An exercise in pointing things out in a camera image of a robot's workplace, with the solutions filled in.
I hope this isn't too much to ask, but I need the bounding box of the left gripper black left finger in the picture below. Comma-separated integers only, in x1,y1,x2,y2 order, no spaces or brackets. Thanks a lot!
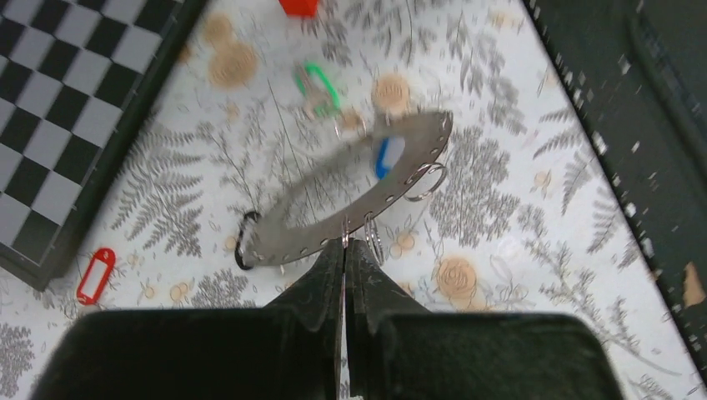
32,241,344,399

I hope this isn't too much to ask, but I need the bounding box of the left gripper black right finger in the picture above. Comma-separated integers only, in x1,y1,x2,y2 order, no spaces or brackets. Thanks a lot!
345,240,622,399

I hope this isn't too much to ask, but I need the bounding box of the metal key holder plate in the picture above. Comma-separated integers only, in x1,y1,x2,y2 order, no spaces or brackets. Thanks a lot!
234,110,454,270

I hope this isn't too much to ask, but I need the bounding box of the key with red tag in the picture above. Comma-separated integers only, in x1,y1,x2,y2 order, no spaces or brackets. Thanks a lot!
76,247,116,306

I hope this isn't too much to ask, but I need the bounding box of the floral patterned table mat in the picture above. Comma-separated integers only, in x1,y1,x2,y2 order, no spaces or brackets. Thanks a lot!
1,1,706,399

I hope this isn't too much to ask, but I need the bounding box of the green key tag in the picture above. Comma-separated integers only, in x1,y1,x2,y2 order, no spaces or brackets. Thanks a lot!
293,62,340,119

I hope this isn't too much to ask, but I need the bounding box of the red curved plastic piece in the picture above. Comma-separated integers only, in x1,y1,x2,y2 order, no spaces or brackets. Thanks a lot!
279,0,318,18

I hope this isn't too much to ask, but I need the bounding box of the black white checkerboard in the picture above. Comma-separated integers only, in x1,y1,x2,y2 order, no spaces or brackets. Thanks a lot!
1,0,205,291

